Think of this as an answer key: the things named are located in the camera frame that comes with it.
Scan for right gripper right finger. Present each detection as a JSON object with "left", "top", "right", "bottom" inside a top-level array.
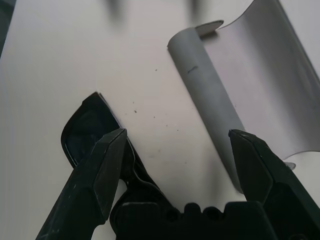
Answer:
[{"left": 228, "top": 128, "right": 320, "bottom": 240}]

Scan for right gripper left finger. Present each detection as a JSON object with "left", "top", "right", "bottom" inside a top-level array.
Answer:
[{"left": 34, "top": 128, "right": 128, "bottom": 240}]

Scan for black sunglasses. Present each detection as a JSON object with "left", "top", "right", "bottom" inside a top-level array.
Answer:
[{"left": 60, "top": 91, "right": 185, "bottom": 233}]

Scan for grey glasses case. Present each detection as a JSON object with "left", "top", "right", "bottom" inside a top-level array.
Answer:
[{"left": 166, "top": 0, "right": 320, "bottom": 195}]

